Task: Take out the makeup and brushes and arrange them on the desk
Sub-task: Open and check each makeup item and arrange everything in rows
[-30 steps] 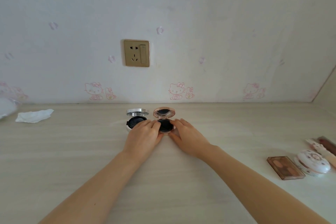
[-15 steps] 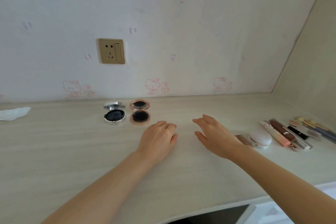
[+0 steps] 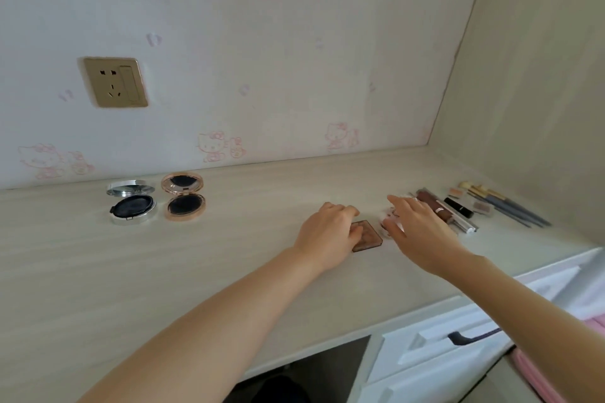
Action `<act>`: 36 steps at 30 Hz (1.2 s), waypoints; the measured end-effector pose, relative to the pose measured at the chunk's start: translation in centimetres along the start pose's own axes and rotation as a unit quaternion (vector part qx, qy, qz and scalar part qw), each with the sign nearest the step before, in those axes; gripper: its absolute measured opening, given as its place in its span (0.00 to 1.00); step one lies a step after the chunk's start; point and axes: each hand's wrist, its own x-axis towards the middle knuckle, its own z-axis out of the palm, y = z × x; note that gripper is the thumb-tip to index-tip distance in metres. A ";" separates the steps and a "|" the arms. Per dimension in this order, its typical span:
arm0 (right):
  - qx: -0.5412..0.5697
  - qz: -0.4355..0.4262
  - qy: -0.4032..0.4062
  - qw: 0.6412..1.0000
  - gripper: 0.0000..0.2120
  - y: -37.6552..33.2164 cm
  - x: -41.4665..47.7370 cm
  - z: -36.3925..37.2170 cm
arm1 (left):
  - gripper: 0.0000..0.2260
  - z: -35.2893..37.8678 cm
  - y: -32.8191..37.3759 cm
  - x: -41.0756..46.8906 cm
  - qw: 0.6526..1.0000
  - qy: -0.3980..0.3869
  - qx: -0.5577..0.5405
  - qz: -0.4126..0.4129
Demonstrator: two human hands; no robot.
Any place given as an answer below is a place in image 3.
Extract person's black trousers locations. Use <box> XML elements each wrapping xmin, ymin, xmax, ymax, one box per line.
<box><xmin>250</xmin><ymin>374</ymin><xmax>313</xmax><ymax>403</ymax></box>

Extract pink quilted mat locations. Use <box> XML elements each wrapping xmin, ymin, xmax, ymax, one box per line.
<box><xmin>512</xmin><ymin>315</ymin><xmax>605</xmax><ymax>403</ymax></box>

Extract set of makeup brushes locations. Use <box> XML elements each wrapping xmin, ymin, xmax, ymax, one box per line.
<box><xmin>468</xmin><ymin>192</ymin><xmax>531</xmax><ymax>229</ymax></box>

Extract small black case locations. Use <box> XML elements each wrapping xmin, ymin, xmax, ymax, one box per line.
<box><xmin>443</xmin><ymin>197</ymin><xmax>475</xmax><ymax>220</ymax></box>

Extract light wooden side panel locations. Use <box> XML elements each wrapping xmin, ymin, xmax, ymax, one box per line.
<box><xmin>430</xmin><ymin>0</ymin><xmax>605</xmax><ymax>247</ymax></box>

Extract white wooden drawer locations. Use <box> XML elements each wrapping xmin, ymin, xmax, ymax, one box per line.
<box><xmin>368</xmin><ymin>254</ymin><xmax>585</xmax><ymax>385</ymax></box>

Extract rose gold brown lipstick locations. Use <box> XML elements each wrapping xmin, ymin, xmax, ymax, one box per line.
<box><xmin>415</xmin><ymin>190</ymin><xmax>456</xmax><ymax>225</ymax></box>

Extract rose gold floral compact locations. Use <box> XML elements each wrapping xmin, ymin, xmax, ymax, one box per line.
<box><xmin>160</xmin><ymin>172</ymin><xmax>208</xmax><ymax>223</ymax></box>

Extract person's left hand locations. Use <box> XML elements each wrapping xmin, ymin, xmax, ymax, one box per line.
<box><xmin>292</xmin><ymin>201</ymin><xmax>363</xmax><ymax>277</ymax></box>

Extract white round blush compact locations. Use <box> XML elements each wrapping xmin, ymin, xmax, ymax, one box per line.
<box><xmin>379</xmin><ymin>207</ymin><xmax>407</xmax><ymax>239</ymax></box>

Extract person's left forearm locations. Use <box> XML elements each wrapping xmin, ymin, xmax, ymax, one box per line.
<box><xmin>78</xmin><ymin>246</ymin><xmax>325</xmax><ymax>403</ymax></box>

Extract person's right hand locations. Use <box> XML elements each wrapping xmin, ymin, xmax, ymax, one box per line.
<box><xmin>380</xmin><ymin>195</ymin><xmax>475</xmax><ymax>280</ymax></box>

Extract person's right forearm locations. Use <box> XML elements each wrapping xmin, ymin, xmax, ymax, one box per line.
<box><xmin>446</xmin><ymin>254</ymin><xmax>605</xmax><ymax>403</ymax></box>

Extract brown eyeshadow quad palette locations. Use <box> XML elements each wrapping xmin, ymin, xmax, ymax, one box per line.
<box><xmin>349</xmin><ymin>220</ymin><xmax>384</xmax><ymax>254</ymax></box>

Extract silver round cushion compact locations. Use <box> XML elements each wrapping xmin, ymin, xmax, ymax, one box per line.
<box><xmin>106</xmin><ymin>179</ymin><xmax>159</xmax><ymax>227</ymax></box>

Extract white panelled bed frame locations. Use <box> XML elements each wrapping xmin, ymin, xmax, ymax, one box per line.
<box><xmin>562</xmin><ymin>249</ymin><xmax>605</xmax><ymax>319</ymax></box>

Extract gold wall socket plate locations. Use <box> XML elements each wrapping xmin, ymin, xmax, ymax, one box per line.
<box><xmin>83</xmin><ymin>56</ymin><xmax>150</xmax><ymax>110</ymax></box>

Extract dark drawer handle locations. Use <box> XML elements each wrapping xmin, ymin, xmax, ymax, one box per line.
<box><xmin>447</xmin><ymin>327</ymin><xmax>503</xmax><ymax>348</ymax></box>

